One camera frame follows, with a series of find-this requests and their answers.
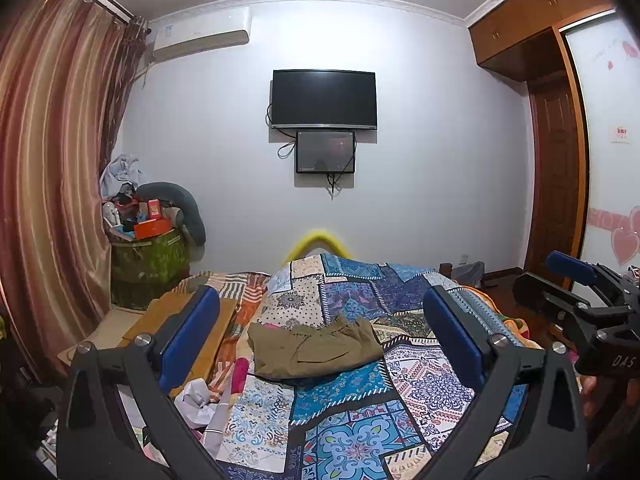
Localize striped brown curtain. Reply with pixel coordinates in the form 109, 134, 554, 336
0, 0, 149, 387

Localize striped orange bed sheet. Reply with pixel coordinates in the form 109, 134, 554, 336
172, 271, 272, 403

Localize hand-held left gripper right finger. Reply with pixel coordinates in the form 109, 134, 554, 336
422, 285, 587, 480

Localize blue patchwork printed blanket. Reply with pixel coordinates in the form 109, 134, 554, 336
215, 252, 532, 480

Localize orange fleece blanket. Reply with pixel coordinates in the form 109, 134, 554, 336
460, 284, 543, 352

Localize wooden overhead cabinet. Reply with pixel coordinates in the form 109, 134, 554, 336
468, 0, 622, 82

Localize small wall monitor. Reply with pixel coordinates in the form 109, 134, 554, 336
295, 130, 357, 175

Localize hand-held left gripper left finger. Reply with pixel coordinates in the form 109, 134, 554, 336
56, 285, 228, 480

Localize black wall television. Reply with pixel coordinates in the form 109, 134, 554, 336
270, 69, 379, 131

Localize pink heart sticker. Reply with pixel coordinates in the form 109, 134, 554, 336
612, 224, 640, 267

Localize yellow hoop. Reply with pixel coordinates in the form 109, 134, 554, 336
282, 229, 354, 264

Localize grey bag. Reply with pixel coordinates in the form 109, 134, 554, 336
450, 261, 486, 289

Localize green patterned basket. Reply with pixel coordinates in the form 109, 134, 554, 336
110, 229, 192, 309

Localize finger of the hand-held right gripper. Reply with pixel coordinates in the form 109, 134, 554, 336
546, 251, 627, 287
512, 272, 594, 332

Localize grey curved pillow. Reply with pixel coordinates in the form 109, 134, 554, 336
136, 181, 207, 247

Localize white sliding wardrobe door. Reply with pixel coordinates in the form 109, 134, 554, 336
560, 10, 640, 282

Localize person's right hand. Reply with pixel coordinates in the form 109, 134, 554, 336
580, 375, 603, 422

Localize olive green pants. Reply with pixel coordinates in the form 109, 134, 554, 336
247, 312, 385, 380

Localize pale grey cloth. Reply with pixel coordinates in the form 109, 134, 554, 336
100, 155, 144, 199

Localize white air conditioner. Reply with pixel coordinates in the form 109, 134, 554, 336
148, 7, 251, 64

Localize white crumpled cloth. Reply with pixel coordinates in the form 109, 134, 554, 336
172, 378, 232, 432

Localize orange box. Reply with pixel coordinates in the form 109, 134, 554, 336
133, 217, 174, 240

